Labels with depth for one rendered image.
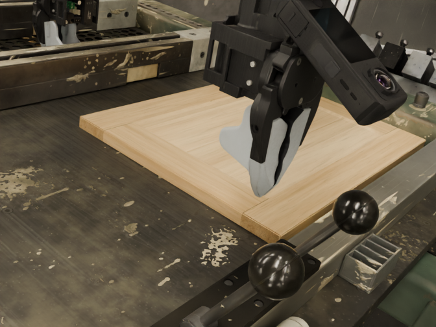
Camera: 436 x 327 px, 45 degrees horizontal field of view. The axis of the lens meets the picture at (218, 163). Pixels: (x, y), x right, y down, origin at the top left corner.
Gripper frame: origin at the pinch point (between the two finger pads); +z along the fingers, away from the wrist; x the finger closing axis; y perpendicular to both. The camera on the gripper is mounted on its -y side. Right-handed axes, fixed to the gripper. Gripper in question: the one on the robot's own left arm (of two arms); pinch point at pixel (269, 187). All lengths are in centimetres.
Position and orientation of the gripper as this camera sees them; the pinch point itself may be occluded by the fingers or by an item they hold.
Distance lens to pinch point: 49.5
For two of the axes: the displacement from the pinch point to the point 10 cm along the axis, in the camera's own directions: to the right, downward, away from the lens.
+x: -6.3, 2.6, -7.3
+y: -7.6, -4.2, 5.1
